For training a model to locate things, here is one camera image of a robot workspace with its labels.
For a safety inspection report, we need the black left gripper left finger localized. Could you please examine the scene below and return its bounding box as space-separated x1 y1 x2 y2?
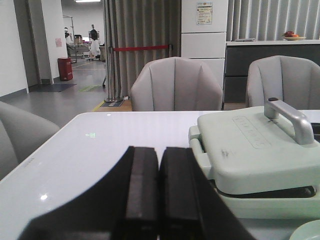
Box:
19 146 158 240

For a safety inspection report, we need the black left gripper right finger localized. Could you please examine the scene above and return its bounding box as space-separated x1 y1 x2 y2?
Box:
159 147 254 240

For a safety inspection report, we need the breakfast maker hinged lid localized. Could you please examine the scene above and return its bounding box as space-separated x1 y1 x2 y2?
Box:
188 100 320 195

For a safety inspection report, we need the mint green breakfast maker base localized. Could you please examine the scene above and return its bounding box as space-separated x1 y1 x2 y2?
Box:
215 123 320 219

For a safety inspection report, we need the red belt barrier stanchion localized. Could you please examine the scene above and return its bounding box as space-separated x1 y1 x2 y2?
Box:
102 44 173 104

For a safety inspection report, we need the mint green round plate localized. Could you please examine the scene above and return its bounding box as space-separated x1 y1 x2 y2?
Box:
289 219 320 240

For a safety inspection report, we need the grey chair at left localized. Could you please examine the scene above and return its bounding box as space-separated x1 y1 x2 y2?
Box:
0 102 60 179

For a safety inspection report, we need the left grey upholstered chair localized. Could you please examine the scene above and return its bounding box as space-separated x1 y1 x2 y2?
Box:
130 56 223 111

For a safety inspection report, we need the grey upholstered chair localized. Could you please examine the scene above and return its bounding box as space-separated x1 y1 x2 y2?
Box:
245 55 320 110
130 56 223 111

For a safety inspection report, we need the red bin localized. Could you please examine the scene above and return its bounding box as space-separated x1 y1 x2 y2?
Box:
57 57 73 81

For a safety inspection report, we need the grey counter with white top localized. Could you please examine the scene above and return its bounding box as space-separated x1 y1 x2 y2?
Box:
224 39 320 104

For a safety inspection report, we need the right grey upholstered chair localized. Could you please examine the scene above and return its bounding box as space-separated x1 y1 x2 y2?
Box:
245 55 320 110

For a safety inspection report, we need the person in white coat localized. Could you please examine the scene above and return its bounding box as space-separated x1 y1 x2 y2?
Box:
88 24 100 57

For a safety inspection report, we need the white cabinet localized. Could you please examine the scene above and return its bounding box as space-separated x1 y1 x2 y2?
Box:
181 0 229 87

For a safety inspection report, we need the fruit plate on counter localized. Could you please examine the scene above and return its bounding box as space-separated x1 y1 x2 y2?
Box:
282 31 306 41

